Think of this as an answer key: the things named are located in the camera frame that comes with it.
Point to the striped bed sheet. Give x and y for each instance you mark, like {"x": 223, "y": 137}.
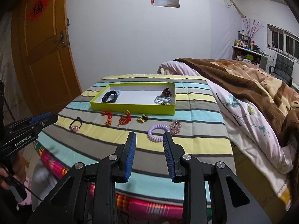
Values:
{"x": 202, "y": 134}

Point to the black wristband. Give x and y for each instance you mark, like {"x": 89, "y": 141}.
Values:
{"x": 110, "y": 97}

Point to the brown plush blanket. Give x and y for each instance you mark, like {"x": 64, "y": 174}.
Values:
{"x": 273, "y": 97}

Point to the purple blossom branches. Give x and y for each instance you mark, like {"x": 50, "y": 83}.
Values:
{"x": 252, "y": 28}

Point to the red knot ornament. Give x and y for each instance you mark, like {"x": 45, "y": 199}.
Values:
{"x": 108, "y": 114}
{"x": 123, "y": 120}

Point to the door lock handle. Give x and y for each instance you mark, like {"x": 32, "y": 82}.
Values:
{"x": 63, "y": 39}

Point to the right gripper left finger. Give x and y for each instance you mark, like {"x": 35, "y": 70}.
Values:
{"x": 125, "y": 153}

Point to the red fu door sticker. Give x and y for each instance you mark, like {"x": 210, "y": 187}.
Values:
{"x": 37, "y": 10}

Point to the green shallow box lid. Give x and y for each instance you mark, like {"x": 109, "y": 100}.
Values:
{"x": 137, "y": 98}

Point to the black office chair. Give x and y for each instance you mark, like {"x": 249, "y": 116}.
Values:
{"x": 283, "y": 69}

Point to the dark beaded hair clip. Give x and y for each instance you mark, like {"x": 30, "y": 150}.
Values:
{"x": 166, "y": 93}

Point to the barred window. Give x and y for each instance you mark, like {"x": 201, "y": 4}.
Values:
{"x": 283, "y": 41}

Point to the black hair tie pink bead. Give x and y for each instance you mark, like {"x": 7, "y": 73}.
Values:
{"x": 76, "y": 125}

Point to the colourful plaid blanket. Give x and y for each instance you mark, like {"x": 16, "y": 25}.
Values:
{"x": 133, "y": 206}

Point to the orange wooden door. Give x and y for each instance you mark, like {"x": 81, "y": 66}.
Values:
{"x": 45, "y": 70}

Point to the person's left hand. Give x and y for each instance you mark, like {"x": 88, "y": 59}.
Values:
{"x": 18, "y": 170}

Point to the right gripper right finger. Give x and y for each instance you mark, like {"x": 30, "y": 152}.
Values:
{"x": 173, "y": 153}

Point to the white air conditioner pipe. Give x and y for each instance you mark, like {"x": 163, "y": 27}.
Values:
{"x": 238, "y": 10}

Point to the cluttered shelf desk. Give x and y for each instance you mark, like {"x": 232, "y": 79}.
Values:
{"x": 246, "y": 50}

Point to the pink floral duvet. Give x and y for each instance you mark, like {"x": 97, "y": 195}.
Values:
{"x": 251, "y": 132}

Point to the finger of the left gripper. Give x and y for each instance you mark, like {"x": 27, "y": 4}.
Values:
{"x": 37, "y": 118}
{"x": 45, "y": 122}

